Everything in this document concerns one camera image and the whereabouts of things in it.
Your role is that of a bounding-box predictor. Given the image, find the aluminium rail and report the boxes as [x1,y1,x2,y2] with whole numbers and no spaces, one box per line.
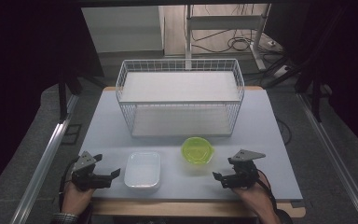
[296,92,358,224]
[9,93,80,224]

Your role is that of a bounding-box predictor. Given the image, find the black cables on floor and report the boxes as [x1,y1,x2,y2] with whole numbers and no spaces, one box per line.
[191,27,283,54]

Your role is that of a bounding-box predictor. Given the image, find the person's left hand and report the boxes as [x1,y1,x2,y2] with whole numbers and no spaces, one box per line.
[61,181,95,217]

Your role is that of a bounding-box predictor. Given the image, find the light grey table mat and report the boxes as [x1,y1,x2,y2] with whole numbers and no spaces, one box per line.
[77,89,304,202]

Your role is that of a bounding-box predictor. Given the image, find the black floor outlet frame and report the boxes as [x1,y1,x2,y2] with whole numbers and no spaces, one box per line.
[61,123,83,146]

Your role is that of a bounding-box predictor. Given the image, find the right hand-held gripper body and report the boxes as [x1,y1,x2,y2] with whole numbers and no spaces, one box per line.
[223,148,267,189]

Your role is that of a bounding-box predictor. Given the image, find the thin black cable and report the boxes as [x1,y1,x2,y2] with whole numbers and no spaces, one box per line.
[275,118,293,146]

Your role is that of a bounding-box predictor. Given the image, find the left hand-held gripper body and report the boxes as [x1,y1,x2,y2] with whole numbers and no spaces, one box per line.
[71,150,113,191]

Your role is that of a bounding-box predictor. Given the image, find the person's right hand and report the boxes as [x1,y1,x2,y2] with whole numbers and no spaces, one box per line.
[231,171,278,219]

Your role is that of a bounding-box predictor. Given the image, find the black metal stand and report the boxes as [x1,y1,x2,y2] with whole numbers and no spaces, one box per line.
[57,70,84,123]
[294,62,332,123]

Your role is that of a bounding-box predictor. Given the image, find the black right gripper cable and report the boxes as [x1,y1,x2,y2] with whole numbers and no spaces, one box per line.
[255,169,278,216]

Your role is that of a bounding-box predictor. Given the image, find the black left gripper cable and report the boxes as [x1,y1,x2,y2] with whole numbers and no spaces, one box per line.
[58,157,79,213]

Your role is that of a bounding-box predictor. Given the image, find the white power strip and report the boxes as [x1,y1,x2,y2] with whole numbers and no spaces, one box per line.
[271,63,292,79]

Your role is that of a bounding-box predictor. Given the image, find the green plastic bowl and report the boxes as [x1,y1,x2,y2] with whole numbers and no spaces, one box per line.
[180,136,215,165]

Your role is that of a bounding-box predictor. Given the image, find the white rectangular dish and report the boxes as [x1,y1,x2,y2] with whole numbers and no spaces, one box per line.
[123,151,162,189]

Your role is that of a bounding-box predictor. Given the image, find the white cabinet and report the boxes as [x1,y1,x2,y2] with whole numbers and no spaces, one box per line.
[81,5,166,59]

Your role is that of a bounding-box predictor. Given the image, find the white wire rack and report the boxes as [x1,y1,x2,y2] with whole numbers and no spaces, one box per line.
[115,58,245,138]

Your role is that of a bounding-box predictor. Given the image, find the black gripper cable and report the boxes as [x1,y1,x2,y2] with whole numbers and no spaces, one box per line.
[58,157,79,213]
[255,169,278,216]

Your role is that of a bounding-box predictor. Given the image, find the white metal desk frame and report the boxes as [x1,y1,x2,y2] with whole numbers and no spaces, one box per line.
[184,3,272,71]

